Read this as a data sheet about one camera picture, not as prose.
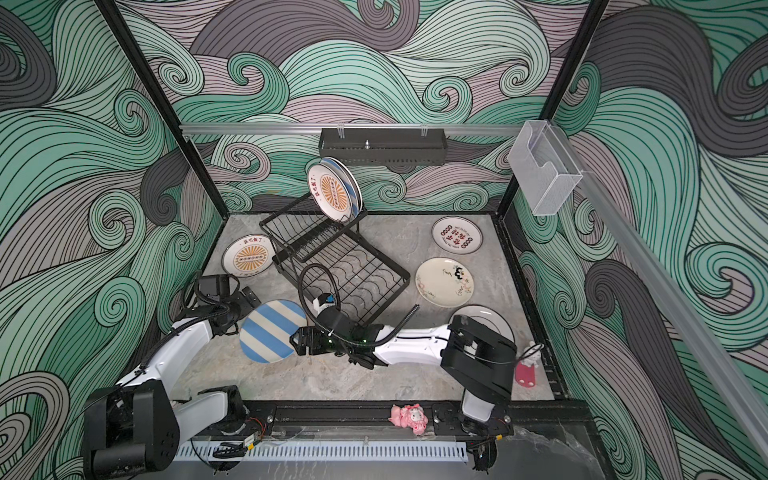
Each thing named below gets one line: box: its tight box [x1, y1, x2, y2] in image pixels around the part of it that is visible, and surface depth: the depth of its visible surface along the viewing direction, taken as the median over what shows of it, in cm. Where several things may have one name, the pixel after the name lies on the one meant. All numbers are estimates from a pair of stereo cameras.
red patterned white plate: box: [431, 216, 484, 255], surface depth 116 cm
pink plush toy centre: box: [388, 403, 429, 435], surface depth 73 cm
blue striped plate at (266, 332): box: [240, 299, 307, 364], surface depth 90 cm
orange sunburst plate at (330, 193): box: [307, 164, 353, 223], surface depth 90 cm
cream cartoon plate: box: [415, 257, 475, 308], surface depth 100 cm
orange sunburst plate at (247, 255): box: [221, 234, 275, 278], surface depth 109 cm
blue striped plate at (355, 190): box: [320, 156, 363, 221], surface depth 82 cm
